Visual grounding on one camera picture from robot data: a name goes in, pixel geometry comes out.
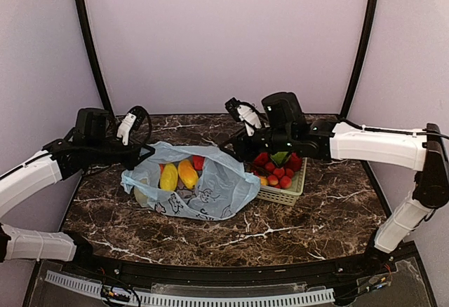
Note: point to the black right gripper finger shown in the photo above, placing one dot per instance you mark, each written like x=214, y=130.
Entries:
x=228, y=154
x=229, y=143

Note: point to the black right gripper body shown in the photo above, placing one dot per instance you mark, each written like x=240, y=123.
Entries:
x=280, y=140

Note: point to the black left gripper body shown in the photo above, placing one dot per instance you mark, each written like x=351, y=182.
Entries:
x=99, y=153

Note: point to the light blue printed plastic bag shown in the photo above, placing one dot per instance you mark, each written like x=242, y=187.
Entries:
x=224, y=186

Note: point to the orange red mango fruit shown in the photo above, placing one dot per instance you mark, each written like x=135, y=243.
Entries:
x=187, y=174

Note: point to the light green round fruit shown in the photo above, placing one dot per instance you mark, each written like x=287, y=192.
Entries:
x=280, y=158

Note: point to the yellow lemon fruit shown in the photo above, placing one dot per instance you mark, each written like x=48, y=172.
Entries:
x=169, y=178

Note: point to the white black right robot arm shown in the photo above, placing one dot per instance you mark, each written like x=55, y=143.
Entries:
x=419, y=150

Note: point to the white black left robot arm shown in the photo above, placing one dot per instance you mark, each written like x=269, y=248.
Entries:
x=56, y=162

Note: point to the large red fruit left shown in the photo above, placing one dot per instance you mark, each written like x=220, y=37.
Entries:
x=261, y=160

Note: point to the large red fruit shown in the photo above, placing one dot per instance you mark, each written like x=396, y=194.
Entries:
x=261, y=160
x=294, y=162

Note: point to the large red fruit right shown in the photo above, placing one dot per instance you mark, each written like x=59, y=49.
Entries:
x=294, y=162

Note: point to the red apple in bag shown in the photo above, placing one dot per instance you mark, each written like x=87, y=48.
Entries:
x=198, y=162

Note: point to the bunch of small peaches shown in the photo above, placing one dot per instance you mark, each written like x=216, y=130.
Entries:
x=271, y=175

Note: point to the pale green perforated basket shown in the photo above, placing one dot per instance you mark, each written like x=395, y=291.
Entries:
x=285, y=196

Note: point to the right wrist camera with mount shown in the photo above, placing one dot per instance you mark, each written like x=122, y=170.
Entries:
x=246, y=113

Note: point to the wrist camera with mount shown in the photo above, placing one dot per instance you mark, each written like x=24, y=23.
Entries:
x=246, y=113
x=132, y=121

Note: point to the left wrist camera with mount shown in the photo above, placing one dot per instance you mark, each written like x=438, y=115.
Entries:
x=132, y=121

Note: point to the white slotted cable duct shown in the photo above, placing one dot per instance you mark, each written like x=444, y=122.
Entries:
x=172, y=295

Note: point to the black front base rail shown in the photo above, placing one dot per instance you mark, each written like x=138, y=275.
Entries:
x=401, y=281

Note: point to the black left corner frame post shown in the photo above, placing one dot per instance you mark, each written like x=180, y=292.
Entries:
x=93, y=60

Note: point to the black corner frame post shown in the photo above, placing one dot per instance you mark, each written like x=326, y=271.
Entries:
x=359, y=60
x=93, y=60

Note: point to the black right corner frame post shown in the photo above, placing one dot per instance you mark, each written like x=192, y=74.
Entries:
x=359, y=60

